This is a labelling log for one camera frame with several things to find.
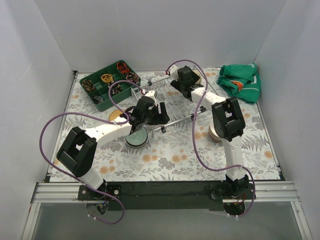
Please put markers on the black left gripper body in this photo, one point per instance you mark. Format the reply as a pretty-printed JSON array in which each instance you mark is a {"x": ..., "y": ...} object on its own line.
[{"x": 158, "y": 114}]

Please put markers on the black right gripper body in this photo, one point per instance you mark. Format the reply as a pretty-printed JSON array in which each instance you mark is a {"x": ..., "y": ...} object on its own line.
[{"x": 178, "y": 84}]

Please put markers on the light green bowl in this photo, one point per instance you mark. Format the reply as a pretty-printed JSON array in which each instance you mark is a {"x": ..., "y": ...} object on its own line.
[{"x": 137, "y": 137}]

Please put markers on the tan bowl front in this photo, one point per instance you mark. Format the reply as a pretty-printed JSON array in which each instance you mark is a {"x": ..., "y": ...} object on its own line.
[{"x": 115, "y": 114}]

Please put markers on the dark patterned bowl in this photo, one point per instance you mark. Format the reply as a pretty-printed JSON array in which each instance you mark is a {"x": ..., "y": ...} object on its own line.
[{"x": 135, "y": 146}]

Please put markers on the beige bowl back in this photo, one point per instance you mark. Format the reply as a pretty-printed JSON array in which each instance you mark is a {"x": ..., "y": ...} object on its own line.
[{"x": 199, "y": 81}]

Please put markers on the cream embossed bowl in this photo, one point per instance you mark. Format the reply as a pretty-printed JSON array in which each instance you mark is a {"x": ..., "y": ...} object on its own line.
[{"x": 211, "y": 130}]

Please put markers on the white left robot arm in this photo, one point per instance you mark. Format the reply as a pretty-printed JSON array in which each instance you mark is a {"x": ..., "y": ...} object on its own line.
[{"x": 78, "y": 150}]

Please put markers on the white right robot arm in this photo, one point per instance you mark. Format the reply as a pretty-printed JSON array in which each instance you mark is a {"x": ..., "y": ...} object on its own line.
[{"x": 228, "y": 124}]

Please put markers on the dark floral roll middle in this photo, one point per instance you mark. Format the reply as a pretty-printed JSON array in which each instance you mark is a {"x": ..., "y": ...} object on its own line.
[{"x": 116, "y": 89}]

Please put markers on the dark floral roll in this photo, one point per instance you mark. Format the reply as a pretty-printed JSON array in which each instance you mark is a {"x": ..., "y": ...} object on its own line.
[
  {"x": 133, "y": 78},
  {"x": 116, "y": 89}
]

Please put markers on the dark floral roll right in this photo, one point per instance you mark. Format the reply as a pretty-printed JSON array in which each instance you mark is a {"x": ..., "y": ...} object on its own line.
[{"x": 133, "y": 78}]

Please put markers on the grey roll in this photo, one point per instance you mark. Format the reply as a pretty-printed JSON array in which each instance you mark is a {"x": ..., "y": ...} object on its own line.
[{"x": 97, "y": 99}]

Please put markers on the orange black roll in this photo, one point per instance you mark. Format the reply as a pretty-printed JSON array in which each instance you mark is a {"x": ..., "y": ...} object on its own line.
[{"x": 122, "y": 68}]

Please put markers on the yellow patterned roll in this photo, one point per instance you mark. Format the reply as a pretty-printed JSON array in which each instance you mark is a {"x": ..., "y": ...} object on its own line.
[{"x": 107, "y": 78}]

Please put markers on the green cloth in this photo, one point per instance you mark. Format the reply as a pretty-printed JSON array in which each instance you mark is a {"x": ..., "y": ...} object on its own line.
[{"x": 241, "y": 81}]

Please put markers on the green compartment tray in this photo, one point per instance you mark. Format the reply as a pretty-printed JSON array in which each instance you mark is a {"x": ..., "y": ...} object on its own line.
[{"x": 104, "y": 90}]

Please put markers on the dark patterned roll left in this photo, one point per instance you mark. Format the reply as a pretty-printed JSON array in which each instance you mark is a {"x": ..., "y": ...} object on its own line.
[{"x": 88, "y": 85}]

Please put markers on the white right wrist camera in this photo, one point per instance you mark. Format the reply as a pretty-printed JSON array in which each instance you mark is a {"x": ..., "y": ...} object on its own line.
[{"x": 172, "y": 71}]

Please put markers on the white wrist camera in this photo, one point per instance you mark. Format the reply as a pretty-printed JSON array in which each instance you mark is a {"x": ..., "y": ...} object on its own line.
[
  {"x": 172, "y": 71},
  {"x": 151, "y": 94}
]

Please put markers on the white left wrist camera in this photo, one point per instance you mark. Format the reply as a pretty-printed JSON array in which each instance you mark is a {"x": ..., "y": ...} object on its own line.
[{"x": 151, "y": 94}]

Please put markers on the metal wire dish rack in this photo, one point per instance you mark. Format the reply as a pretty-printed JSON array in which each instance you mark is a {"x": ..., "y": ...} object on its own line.
[{"x": 179, "y": 109}]

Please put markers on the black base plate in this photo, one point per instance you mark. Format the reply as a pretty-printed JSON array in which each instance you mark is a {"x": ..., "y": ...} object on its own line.
[{"x": 167, "y": 195}]

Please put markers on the aluminium frame rail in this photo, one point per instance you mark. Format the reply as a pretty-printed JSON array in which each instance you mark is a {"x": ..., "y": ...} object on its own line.
[{"x": 275, "y": 213}]

